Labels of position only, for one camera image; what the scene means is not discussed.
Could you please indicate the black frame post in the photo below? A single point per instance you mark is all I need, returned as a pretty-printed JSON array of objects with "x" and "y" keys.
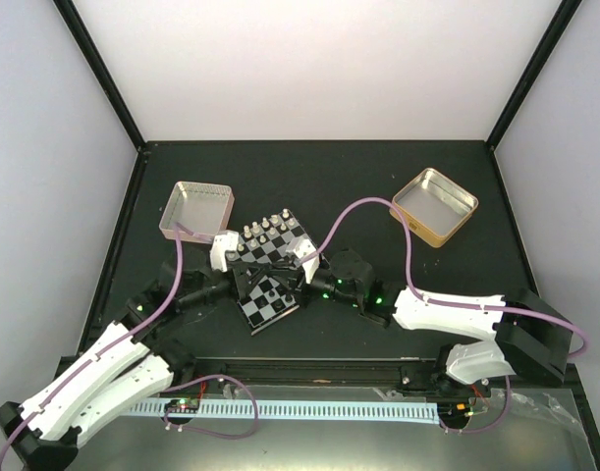
[
  {"x": 82, "y": 37},
  {"x": 535, "y": 65}
]

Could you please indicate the white slotted cable duct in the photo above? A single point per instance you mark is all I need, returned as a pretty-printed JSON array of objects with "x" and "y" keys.
[{"x": 309, "y": 410}]

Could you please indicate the pink metal tin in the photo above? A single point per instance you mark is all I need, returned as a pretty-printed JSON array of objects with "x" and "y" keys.
[{"x": 200, "y": 210}]

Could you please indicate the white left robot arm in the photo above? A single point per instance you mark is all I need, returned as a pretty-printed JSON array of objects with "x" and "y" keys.
[{"x": 137, "y": 356}]

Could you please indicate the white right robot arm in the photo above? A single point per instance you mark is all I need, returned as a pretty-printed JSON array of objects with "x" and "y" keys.
[{"x": 513, "y": 334}]

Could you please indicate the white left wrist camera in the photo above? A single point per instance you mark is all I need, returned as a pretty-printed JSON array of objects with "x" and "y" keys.
[{"x": 225, "y": 241}]

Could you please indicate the black and white chessboard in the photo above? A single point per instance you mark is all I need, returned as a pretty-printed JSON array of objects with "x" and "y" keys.
[{"x": 263, "y": 244}]

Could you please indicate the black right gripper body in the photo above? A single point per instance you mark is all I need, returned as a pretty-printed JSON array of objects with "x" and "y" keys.
[{"x": 304, "y": 297}]

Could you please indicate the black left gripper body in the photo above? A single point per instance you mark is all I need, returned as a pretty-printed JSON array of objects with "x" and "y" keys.
[{"x": 239, "y": 280}]

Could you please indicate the gold metal tin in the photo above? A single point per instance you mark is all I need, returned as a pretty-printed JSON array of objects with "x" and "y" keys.
[{"x": 434, "y": 206}]

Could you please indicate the black frame post right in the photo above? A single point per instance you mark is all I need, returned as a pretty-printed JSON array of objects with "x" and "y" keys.
[{"x": 535, "y": 65}]

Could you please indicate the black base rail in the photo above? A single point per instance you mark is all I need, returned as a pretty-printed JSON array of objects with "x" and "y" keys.
[{"x": 410, "y": 377}]

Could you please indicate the black frame post left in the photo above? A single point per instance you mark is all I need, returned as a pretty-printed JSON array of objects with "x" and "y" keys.
[{"x": 82, "y": 37}]

